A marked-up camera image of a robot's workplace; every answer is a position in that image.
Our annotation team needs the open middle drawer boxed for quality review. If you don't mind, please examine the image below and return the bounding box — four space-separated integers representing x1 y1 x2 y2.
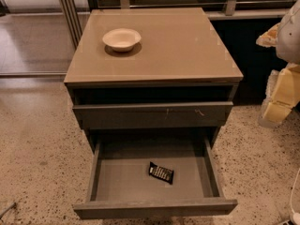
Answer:
73 138 237 219

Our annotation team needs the aluminium door frame post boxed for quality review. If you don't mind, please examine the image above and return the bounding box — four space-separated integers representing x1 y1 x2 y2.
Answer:
59 0 83 49

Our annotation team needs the white cable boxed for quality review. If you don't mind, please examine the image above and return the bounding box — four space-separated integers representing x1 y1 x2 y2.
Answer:
289 167 300 225

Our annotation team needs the white bowl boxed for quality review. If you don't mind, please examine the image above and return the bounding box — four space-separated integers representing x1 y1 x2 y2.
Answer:
102 28 142 53

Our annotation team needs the closed upper drawer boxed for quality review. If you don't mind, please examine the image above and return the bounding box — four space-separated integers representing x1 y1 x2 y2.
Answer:
73 101 233 129

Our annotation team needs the black rxbar chocolate wrapper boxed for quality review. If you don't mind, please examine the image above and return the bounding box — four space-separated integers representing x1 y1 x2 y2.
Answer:
148 162 174 185

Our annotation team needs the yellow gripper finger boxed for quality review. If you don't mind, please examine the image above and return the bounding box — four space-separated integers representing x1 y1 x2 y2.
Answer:
262 63 300 124
256 23 279 48

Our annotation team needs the grey drawer cabinet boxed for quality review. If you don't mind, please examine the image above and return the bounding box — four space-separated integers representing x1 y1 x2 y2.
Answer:
65 7 243 144

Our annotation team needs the grey cable on floor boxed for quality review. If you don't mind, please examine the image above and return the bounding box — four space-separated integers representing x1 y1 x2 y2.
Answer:
0 202 17 219

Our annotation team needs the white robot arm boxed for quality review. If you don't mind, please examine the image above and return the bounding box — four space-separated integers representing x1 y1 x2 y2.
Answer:
256 0 300 128

